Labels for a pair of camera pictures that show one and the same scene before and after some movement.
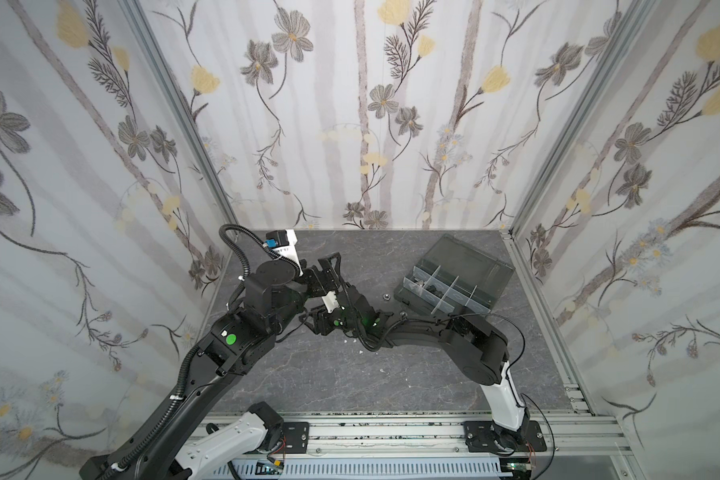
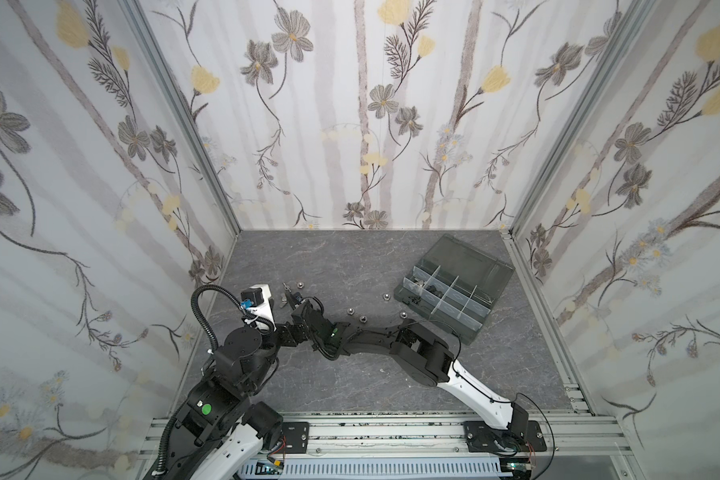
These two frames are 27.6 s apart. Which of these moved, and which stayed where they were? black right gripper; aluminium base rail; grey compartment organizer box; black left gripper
Moved: black left gripper; black right gripper
Stayed: aluminium base rail; grey compartment organizer box
